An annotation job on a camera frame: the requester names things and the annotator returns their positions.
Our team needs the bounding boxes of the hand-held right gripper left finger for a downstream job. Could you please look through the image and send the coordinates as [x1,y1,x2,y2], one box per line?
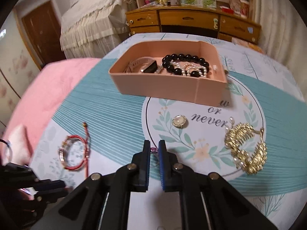
[41,140,151,230]

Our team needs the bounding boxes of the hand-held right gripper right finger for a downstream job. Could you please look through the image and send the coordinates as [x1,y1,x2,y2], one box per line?
[158,140,280,230]

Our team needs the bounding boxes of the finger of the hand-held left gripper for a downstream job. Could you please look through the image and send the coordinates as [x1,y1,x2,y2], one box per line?
[35,188,69,205]
[31,179,68,190]

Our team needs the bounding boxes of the red string bracelet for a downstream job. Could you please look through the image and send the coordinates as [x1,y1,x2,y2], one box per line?
[58,123,91,175]

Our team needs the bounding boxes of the pink storage box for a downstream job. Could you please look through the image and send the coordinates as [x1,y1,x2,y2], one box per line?
[108,41,228,107]

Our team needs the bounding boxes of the white pearl necklace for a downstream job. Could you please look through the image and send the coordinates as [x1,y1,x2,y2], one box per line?
[168,61,208,78]

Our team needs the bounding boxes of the grey strap smartwatch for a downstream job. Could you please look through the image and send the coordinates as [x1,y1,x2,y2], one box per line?
[123,56,159,73]

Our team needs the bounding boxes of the black bead bracelet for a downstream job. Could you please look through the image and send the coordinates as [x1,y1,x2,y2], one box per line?
[161,54,210,77]

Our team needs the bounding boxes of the round pearl brooch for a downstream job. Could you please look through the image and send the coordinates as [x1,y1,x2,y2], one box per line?
[171,115,189,128]

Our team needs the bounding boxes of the pink plush blanket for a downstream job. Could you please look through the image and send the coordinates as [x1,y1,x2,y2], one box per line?
[2,58,103,163]

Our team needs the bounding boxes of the gold pearl hair clip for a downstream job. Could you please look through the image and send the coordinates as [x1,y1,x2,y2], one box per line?
[224,117,268,175]

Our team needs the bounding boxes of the brown wooden door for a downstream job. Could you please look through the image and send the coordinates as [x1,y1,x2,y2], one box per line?
[21,0,66,65]

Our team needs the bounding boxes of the wooden desk with drawers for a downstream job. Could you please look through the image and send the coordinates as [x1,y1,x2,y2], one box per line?
[125,5,262,45]

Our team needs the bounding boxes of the lace-covered piano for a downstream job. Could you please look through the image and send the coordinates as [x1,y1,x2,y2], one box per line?
[59,0,131,59]

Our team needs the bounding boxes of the green photo cards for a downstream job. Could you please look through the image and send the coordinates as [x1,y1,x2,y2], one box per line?
[181,0,217,7]

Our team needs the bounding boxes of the red cup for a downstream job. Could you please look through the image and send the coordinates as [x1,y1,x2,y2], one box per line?
[240,3,250,18]

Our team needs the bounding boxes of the cream leaf print curtain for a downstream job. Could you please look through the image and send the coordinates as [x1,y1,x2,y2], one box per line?
[249,0,307,72]

